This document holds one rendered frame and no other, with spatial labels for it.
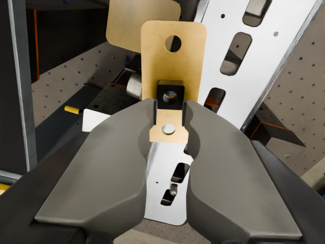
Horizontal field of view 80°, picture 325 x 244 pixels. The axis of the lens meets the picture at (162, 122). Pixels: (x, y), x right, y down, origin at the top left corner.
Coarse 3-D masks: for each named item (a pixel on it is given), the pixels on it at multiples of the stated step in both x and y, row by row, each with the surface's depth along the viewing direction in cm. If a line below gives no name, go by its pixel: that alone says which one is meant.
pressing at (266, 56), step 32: (224, 0) 30; (288, 0) 30; (320, 0) 30; (224, 32) 33; (256, 32) 32; (288, 32) 32; (256, 64) 35; (224, 96) 39; (256, 96) 38; (160, 160) 48; (192, 160) 48; (160, 192) 54
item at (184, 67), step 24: (144, 24) 11; (168, 24) 11; (192, 24) 11; (144, 48) 12; (192, 48) 12; (144, 72) 12; (168, 72) 12; (192, 72) 12; (144, 96) 13; (168, 96) 13; (192, 96) 13; (168, 120) 14
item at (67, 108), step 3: (66, 108) 42; (69, 108) 42; (72, 108) 42; (75, 108) 42; (69, 111) 42; (72, 111) 42; (75, 111) 42; (78, 111) 42; (81, 111) 42; (81, 114) 42
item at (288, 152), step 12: (264, 108) 54; (252, 120) 49; (264, 120) 47; (276, 120) 49; (252, 132) 47; (264, 132) 42; (276, 132) 42; (288, 132) 44; (264, 144) 41; (276, 144) 40; (288, 144) 40; (300, 144) 40; (288, 156) 41
